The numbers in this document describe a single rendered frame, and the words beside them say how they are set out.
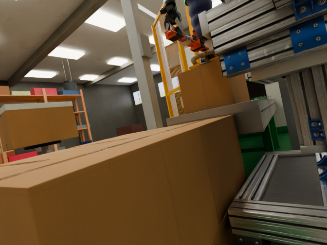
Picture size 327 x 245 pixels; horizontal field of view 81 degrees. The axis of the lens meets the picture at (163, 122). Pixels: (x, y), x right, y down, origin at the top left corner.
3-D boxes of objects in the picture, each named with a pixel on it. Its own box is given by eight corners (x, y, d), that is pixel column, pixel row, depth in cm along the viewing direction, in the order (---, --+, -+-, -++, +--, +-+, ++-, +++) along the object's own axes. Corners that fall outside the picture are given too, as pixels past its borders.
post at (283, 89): (294, 163, 167) (271, 51, 166) (303, 162, 163) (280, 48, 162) (294, 165, 161) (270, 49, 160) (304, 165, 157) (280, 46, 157)
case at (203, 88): (211, 115, 206) (204, 78, 205) (251, 107, 183) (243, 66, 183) (186, 121, 156) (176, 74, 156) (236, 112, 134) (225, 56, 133)
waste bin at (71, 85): (63, 98, 769) (60, 83, 769) (75, 98, 810) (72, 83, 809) (69, 96, 739) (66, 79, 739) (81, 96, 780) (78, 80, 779)
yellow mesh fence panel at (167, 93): (175, 156, 304) (149, 27, 303) (181, 155, 307) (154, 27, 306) (204, 165, 222) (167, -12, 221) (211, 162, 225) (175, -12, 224)
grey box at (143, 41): (150, 59, 262) (145, 37, 262) (153, 58, 259) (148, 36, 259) (140, 56, 245) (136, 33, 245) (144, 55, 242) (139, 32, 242)
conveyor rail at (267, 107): (273, 110, 319) (270, 98, 319) (276, 109, 317) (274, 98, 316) (256, 131, 126) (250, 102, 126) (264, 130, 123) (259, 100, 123)
